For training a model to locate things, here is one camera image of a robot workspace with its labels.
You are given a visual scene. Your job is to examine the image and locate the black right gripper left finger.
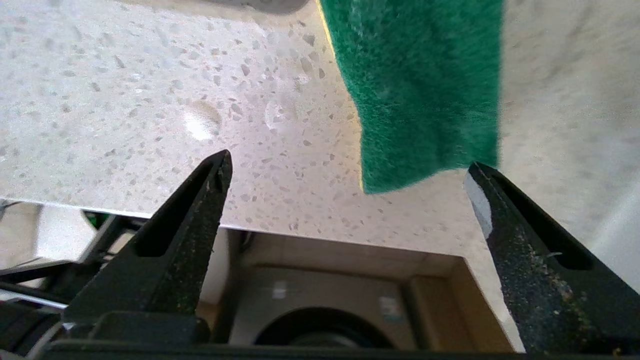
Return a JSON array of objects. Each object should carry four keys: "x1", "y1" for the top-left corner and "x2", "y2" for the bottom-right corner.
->
[{"x1": 62, "y1": 149, "x2": 234, "y2": 323}]

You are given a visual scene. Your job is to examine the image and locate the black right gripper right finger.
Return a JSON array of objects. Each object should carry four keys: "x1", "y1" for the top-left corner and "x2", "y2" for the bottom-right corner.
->
[{"x1": 462, "y1": 161, "x2": 640, "y2": 354}]

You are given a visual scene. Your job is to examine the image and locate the green and yellow sponge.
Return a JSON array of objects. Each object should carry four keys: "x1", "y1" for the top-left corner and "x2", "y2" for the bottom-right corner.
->
[{"x1": 317, "y1": 0, "x2": 504, "y2": 195}]

